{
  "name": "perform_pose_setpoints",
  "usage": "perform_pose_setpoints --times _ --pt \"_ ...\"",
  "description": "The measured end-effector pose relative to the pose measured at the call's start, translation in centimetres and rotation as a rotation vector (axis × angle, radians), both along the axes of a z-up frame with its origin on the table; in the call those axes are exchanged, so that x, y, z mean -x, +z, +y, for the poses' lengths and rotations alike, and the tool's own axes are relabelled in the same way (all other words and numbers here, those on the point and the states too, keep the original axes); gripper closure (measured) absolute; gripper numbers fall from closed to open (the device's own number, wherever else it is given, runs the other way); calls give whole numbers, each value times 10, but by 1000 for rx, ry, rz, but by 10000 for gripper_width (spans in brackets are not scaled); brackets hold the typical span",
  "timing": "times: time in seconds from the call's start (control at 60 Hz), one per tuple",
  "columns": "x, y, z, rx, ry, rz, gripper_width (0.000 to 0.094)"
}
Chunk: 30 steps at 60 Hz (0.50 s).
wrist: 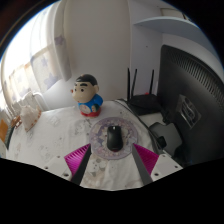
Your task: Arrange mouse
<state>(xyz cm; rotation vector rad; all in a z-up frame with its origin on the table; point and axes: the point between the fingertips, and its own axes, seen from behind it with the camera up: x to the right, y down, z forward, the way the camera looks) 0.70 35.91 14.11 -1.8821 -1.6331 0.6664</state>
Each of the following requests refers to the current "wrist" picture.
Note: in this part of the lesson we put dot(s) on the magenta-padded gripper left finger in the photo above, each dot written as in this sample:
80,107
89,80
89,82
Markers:
76,158

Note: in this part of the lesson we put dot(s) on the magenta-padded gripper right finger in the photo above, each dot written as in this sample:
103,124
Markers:
146,159

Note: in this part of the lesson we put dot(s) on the black computer mouse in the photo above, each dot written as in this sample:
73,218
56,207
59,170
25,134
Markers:
114,138

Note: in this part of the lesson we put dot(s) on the round purple printed mouse pad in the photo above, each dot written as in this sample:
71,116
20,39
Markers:
98,136

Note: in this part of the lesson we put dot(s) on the white printed tablecloth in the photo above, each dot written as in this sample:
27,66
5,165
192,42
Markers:
56,133

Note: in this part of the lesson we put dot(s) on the black router with antennas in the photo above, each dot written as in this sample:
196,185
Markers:
145,101

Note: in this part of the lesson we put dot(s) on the cartoon boy figurine clock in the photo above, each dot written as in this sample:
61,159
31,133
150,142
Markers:
87,95

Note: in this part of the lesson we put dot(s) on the wooden model sailing ship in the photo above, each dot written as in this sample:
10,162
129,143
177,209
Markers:
15,121

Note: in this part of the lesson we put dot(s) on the black computer monitor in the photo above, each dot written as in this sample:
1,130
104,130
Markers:
193,100

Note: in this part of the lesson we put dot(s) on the orange wooden chair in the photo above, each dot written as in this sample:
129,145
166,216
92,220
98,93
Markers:
2,131

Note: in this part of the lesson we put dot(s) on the white star-print curtain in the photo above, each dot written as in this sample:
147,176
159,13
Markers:
40,60

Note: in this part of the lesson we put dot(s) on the white wall shelf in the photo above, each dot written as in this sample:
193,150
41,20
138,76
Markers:
173,26

